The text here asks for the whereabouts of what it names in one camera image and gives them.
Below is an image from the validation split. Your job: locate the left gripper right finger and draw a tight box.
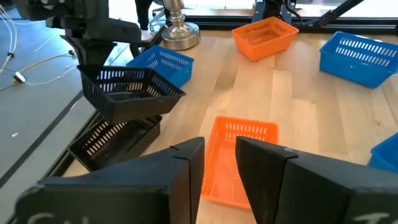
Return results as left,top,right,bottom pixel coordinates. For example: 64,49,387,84
235,136,398,224

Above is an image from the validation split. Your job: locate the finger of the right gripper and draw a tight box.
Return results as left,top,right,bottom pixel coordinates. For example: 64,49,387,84
60,35,118,67

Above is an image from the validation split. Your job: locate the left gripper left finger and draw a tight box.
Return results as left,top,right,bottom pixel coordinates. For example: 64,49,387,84
14,136,206,224

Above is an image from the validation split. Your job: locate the black slotted plastic basket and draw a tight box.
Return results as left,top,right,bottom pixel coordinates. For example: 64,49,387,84
68,114,163,172
76,64,187,125

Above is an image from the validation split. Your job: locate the person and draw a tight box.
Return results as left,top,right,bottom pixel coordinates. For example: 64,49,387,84
134,0,154,31

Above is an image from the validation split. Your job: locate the silver lamp with white shade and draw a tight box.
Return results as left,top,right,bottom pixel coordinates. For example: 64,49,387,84
160,0,201,51

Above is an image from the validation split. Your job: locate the blue slotted plastic basket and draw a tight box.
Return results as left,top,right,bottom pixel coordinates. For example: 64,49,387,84
368,132,398,174
126,45,195,89
319,30,398,89

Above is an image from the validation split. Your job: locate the orange slotted plastic basket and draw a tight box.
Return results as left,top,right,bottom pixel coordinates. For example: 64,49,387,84
201,116,280,210
231,16,300,62

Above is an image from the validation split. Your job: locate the white cable with plug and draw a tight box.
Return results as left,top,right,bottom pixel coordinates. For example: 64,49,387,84
11,50,77,87

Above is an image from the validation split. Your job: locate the black table edge rail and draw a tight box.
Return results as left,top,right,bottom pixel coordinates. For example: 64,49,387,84
183,14,398,35

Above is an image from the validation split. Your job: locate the black diagonal frame strut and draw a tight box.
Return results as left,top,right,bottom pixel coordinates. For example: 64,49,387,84
317,0,365,28

